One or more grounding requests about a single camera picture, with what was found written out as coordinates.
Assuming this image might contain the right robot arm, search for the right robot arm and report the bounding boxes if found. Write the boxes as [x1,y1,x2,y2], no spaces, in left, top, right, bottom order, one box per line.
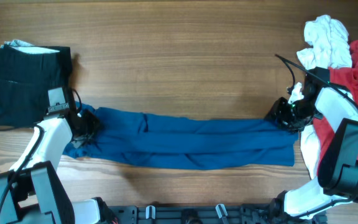
[265,67,358,223]

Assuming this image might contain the blue polo shirt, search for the blue polo shirt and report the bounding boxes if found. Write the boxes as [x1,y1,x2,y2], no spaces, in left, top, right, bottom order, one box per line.
[63,105,298,170]

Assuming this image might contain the folded black garment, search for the folded black garment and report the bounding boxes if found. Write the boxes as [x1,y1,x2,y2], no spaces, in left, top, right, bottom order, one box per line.
[0,45,73,127]

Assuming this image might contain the black camera cable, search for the black camera cable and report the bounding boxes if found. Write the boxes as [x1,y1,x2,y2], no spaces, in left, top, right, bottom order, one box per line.
[0,88,83,224]
[274,54,358,218]

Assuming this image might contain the left black camera cable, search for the left black camera cable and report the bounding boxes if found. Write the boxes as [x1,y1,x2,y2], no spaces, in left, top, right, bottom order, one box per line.
[0,88,83,224]

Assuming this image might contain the white t-shirt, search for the white t-shirt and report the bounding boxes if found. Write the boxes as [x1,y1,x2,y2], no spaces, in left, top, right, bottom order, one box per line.
[296,15,352,179]

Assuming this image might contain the red t-shirt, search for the red t-shirt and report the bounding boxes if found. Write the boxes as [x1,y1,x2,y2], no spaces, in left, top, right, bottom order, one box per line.
[309,40,358,178]

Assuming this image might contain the white garment under black stack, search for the white garment under black stack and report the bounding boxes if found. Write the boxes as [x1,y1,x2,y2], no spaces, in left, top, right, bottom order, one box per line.
[0,39,59,54]

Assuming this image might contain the right black camera cable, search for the right black camera cable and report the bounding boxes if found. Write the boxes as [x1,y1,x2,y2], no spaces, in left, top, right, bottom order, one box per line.
[274,54,358,218]

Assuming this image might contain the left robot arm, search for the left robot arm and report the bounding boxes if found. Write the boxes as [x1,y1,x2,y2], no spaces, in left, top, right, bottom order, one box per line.
[0,87,104,223]

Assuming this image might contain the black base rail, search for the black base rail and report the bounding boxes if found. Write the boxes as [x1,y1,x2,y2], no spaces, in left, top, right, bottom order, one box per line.
[104,203,328,224]

